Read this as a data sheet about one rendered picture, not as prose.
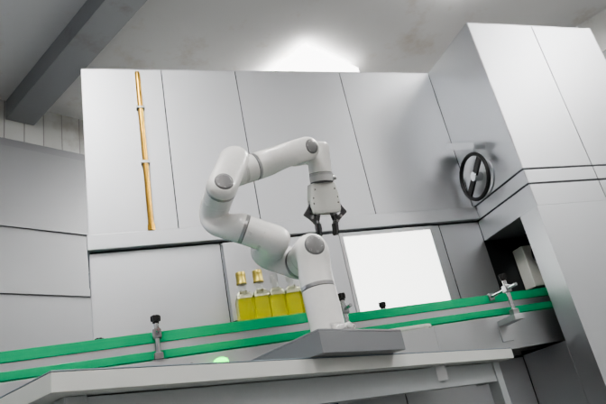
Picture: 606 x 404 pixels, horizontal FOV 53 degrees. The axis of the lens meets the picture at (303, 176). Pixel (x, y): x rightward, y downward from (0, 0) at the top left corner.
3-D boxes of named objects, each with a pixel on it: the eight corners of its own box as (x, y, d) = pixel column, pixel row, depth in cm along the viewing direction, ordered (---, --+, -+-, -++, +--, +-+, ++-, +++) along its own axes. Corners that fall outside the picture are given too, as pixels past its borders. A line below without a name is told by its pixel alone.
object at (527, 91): (609, 228, 286) (542, 74, 323) (671, 195, 254) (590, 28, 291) (484, 241, 262) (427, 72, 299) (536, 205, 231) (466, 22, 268)
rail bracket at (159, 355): (165, 361, 176) (161, 316, 181) (168, 355, 170) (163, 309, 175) (151, 362, 175) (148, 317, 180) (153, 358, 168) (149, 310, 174)
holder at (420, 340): (403, 369, 203) (397, 345, 206) (441, 353, 180) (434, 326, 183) (356, 377, 197) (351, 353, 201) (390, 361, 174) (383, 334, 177)
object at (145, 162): (155, 232, 223) (141, 72, 253) (156, 229, 221) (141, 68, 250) (147, 233, 222) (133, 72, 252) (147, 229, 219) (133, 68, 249)
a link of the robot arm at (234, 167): (269, 206, 181) (282, 175, 170) (206, 228, 170) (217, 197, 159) (242, 165, 188) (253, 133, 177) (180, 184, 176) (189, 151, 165)
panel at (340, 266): (452, 306, 243) (428, 227, 257) (455, 304, 241) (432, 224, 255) (234, 335, 213) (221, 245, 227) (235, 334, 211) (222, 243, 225)
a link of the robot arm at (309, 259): (307, 284, 159) (295, 229, 166) (294, 301, 170) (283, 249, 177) (341, 280, 162) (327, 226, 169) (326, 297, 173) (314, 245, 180)
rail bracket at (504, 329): (510, 341, 221) (491, 282, 231) (538, 330, 207) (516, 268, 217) (500, 343, 220) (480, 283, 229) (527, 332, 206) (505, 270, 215)
